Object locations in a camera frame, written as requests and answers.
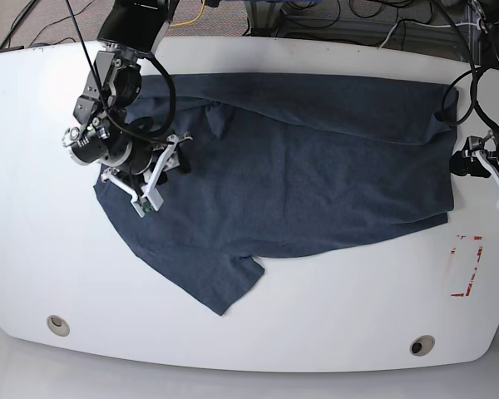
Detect red tape rectangle marking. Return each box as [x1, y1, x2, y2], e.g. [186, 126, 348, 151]
[446, 235, 484, 298]

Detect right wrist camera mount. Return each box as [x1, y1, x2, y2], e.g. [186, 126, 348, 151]
[100, 132, 194, 218]

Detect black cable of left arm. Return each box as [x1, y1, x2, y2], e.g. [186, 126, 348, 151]
[434, 0, 499, 142]

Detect dark blue t-shirt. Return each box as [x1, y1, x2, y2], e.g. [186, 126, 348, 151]
[94, 73, 458, 315]

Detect yellow cable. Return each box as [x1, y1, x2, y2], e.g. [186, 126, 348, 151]
[172, 0, 205, 27]

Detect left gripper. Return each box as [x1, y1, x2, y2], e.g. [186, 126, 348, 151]
[449, 141, 499, 178]

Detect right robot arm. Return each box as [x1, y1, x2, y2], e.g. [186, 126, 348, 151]
[63, 1, 178, 185]

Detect aluminium frame structure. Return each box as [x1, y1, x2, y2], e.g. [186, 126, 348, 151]
[243, 1, 467, 62]

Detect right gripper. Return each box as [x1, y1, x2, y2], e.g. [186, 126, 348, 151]
[120, 139, 192, 185]

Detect left table cable grommet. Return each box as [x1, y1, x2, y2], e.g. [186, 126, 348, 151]
[47, 315, 70, 337]

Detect right table cable grommet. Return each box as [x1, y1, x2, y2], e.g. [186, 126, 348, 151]
[409, 335, 436, 357]

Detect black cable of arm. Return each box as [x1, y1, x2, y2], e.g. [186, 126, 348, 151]
[434, 0, 499, 142]
[107, 53, 178, 142]

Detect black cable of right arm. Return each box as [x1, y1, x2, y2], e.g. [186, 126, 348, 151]
[107, 53, 178, 142]

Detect table cable grommet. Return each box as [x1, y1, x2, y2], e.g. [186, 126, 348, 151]
[409, 335, 436, 357]
[47, 315, 70, 337]

